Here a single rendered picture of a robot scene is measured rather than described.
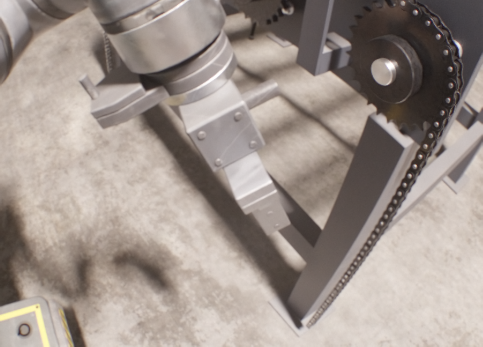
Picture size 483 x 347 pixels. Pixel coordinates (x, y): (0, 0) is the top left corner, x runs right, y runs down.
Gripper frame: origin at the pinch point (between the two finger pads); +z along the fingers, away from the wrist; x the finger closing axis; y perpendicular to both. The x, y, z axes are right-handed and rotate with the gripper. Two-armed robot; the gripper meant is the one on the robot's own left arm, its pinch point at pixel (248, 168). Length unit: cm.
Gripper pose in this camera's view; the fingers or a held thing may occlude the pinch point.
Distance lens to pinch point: 42.1
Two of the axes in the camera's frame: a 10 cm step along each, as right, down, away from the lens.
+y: 8.9, -4.6, -0.4
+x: -3.0, -6.5, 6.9
